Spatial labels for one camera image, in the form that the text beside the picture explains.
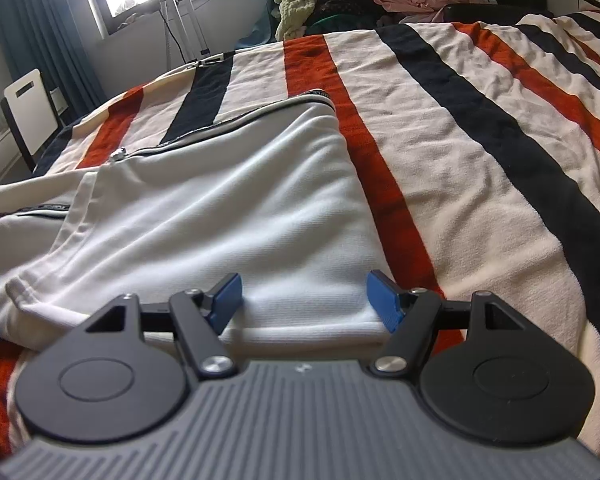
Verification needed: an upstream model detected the teal curtain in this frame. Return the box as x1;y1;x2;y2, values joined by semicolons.
0;0;108;111

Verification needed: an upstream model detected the black sofa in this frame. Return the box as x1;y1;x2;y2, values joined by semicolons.
442;0;553;23

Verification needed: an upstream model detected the green garment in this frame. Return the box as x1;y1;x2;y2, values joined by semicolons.
312;12;376;29

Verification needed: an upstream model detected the striped blanket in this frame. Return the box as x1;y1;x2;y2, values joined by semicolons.
0;10;600;466

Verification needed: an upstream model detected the white garment steamer stand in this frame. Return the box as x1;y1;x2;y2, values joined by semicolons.
137;0;221;63

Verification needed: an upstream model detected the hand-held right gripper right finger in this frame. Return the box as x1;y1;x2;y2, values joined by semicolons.
367;269;523;376

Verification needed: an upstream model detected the crumpled pinkish cloth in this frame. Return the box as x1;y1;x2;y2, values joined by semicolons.
112;10;143;31

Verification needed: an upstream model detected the white zip jacket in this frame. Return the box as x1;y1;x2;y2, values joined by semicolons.
0;90;396;356

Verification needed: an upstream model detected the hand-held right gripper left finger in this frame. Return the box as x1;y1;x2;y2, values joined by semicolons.
82;272;244;381

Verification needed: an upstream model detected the white desk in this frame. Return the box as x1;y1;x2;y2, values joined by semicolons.
0;127;23;186

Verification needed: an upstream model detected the dark clothes pile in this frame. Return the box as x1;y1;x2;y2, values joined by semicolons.
310;0;381;26

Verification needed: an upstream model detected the white chair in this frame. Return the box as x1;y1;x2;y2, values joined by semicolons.
0;69;63;171

